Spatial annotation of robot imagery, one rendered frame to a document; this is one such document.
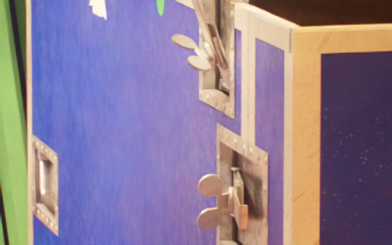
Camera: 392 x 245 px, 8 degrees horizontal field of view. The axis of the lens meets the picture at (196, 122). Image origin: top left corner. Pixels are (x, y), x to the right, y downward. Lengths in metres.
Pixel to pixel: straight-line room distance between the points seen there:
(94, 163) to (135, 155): 0.20
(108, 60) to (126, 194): 0.16
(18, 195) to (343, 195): 2.41
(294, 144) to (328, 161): 0.04
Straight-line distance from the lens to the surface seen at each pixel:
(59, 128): 3.37
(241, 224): 2.54
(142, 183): 2.97
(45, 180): 3.52
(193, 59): 2.63
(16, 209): 4.82
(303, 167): 2.43
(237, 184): 2.61
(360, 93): 2.43
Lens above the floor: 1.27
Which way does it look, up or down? 9 degrees down
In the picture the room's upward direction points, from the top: straight up
